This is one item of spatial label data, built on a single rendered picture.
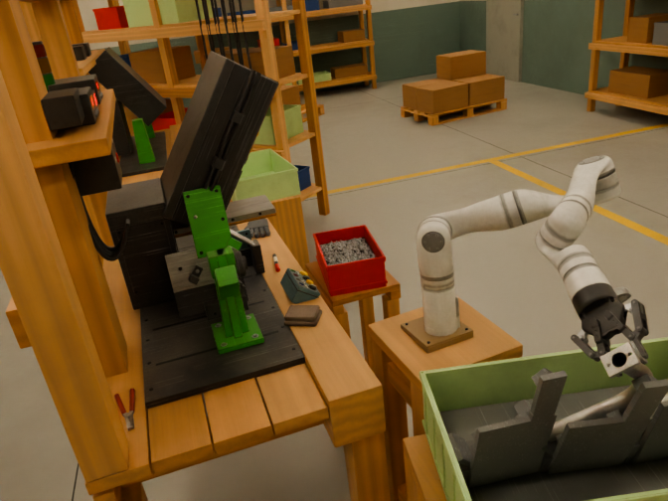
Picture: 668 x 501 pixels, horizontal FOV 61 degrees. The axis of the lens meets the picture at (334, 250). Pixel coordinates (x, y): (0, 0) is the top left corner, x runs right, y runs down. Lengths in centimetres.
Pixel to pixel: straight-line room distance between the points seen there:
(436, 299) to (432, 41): 1039
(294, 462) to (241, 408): 112
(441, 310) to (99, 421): 89
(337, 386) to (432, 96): 640
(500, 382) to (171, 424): 79
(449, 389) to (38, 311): 89
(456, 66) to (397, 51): 341
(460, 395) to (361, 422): 26
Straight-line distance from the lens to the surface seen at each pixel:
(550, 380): 104
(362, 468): 158
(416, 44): 1166
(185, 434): 144
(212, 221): 180
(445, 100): 773
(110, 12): 548
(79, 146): 138
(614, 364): 109
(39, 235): 113
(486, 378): 141
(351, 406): 143
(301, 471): 252
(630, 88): 761
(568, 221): 122
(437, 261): 153
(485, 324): 173
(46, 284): 117
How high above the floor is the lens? 179
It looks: 25 degrees down
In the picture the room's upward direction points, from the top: 7 degrees counter-clockwise
